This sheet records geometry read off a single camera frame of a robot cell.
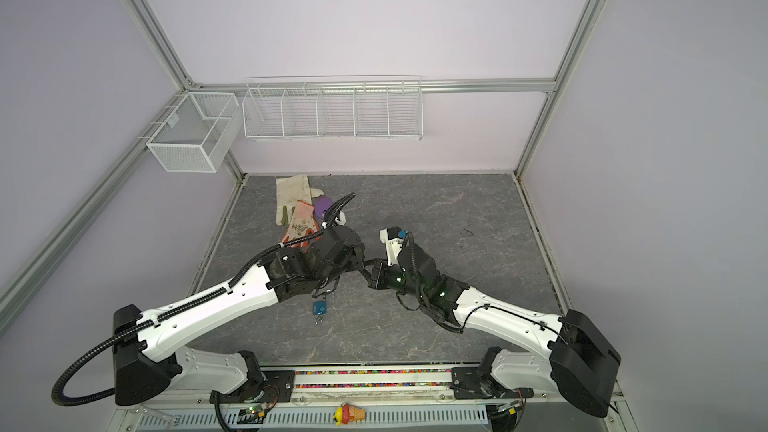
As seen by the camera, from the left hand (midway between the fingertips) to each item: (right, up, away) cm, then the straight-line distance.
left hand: (362, 253), depth 73 cm
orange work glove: (-24, +5, +31) cm, 39 cm away
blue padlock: (-14, -18, +13) cm, 27 cm away
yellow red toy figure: (-3, -36, -5) cm, 37 cm away
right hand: (-2, -4, -1) cm, 4 cm away
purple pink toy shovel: (-20, +12, +38) cm, 44 cm away
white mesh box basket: (-58, +35, +26) cm, 72 cm away
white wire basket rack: (+4, +46, +29) cm, 54 cm away
